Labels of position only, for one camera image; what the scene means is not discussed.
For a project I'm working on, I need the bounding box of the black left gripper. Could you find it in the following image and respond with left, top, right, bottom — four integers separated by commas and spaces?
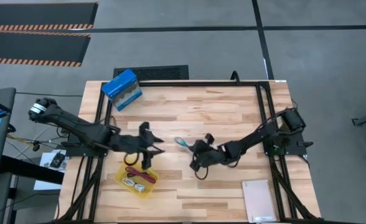
107, 121, 166, 171

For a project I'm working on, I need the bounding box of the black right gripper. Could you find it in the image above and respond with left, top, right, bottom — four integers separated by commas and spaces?
188, 133, 237, 172

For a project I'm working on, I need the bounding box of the yellow translucent plastic bin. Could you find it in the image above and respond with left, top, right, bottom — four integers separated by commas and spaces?
113, 161, 160, 200

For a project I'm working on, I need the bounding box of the teal small tool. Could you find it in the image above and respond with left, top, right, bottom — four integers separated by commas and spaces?
174, 136, 190, 151

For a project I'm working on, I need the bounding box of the black floor vent grille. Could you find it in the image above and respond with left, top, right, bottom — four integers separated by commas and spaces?
113, 64, 190, 82

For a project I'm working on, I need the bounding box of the right gripper black camera cable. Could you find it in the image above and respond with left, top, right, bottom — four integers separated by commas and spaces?
194, 166, 209, 181

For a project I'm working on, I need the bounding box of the left gripper black camera cable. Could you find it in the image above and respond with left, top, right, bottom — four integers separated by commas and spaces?
123, 151, 141, 167

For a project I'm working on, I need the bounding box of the blue game controller box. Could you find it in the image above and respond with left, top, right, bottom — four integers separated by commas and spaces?
101, 68, 144, 112

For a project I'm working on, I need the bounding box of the pale spiral notebook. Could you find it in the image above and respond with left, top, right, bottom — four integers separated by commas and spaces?
241, 179, 278, 223

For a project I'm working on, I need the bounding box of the black aluminium table frame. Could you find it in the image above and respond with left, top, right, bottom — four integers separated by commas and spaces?
54, 80, 324, 224

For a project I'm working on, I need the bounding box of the white paper sheet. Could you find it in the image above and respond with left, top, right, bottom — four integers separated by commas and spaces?
32, 149, 68, 191

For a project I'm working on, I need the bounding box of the red braided USB-C cable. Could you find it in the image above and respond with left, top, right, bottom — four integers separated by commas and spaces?
124, 166, 157, 185

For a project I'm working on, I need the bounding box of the white USB-C cable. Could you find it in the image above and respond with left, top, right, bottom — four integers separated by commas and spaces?
121, 177, 147, 194

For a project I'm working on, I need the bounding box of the black handheld controller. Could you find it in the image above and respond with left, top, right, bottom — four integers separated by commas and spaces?
49, 151, 67, 169

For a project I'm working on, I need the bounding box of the black hazard striped floor mat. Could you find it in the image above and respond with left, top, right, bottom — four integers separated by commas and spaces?
0, 1, 100, 32
0, 30, 92, 68

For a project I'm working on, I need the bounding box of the gripper black camera cable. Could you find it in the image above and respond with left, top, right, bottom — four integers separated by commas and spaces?
123, 151, 141, 167
194, 166, 209, 181

